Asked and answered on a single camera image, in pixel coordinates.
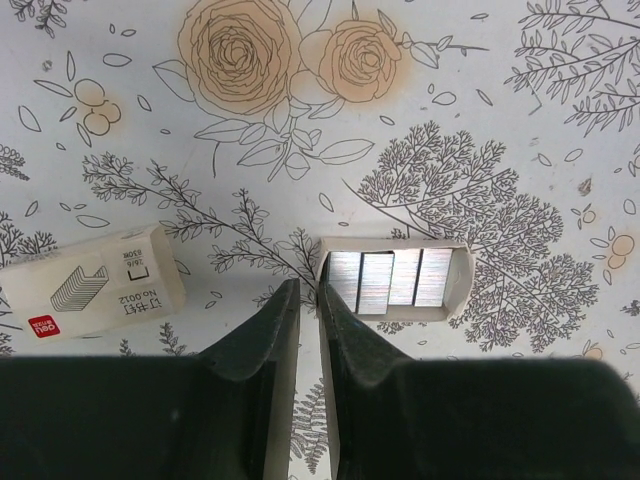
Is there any floral patterned table mat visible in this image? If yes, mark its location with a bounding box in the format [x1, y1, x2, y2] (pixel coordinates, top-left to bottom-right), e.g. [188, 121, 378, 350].
[1, 1, 639, 479]

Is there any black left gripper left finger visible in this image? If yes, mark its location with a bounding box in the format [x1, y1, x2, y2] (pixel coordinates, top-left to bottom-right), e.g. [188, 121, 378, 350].
[1, 280, 300, 479]

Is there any grey staple strip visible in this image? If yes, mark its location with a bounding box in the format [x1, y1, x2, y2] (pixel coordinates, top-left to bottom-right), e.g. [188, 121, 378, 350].
[357, 252, 394, 315]
[327, 251, 362, 312]
[413, 248, 453, 308]

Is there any white staples tray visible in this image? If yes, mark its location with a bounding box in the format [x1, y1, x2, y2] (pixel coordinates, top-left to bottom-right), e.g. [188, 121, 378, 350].
[317, 237, 475, 323]

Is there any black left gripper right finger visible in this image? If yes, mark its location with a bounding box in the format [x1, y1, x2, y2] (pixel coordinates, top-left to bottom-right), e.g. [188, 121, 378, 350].
[317, 284, 639, 479]

